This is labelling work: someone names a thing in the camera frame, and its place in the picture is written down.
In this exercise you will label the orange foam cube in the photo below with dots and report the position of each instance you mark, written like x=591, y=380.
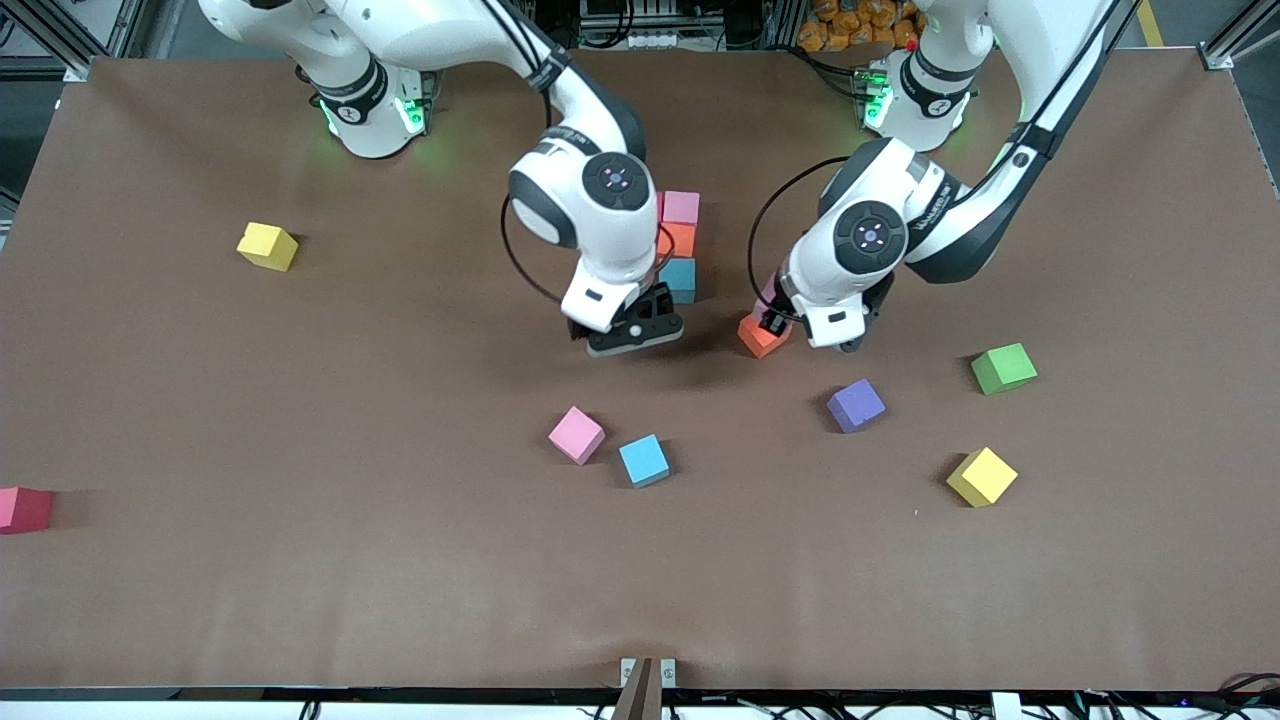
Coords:
x=760, y=340
x=680, y=240

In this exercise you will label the brown table cover sheet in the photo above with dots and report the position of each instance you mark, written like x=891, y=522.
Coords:
x=300, y=580

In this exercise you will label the light blue foam cube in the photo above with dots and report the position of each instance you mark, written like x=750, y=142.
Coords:
x=644, y=461
x=682, y=280

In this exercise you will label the white power strip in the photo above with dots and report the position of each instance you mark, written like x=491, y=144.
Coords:
x=660, y=40

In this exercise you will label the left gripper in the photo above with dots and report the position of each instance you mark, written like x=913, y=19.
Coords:
x=779, y=312

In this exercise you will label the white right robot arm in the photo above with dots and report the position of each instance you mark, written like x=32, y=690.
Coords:
x=590, y=200

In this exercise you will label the pale pink foam cube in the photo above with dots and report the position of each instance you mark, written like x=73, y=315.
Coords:
x=770, y=290

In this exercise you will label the yellow foam cube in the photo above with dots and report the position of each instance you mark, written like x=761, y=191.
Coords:
x=982, y=477
x=267, y=247

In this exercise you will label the small metal bracket plate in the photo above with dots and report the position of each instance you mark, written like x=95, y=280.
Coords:
x=627, y=670

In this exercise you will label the violet blue foam cube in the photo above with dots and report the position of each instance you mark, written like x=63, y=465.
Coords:
x=857, y=407

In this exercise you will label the green foam cube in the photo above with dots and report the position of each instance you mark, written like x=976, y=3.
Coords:
x=1003, y=370

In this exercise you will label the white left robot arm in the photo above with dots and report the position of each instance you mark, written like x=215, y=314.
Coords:
x=1050, y=60

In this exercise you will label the aluminium frame profile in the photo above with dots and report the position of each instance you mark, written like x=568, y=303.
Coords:
x=45, y=35
x=1225, y=50

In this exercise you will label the orange fruit net bag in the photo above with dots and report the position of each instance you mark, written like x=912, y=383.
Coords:
x=835, y=30

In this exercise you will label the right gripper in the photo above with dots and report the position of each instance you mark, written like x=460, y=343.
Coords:
x=661, y=300

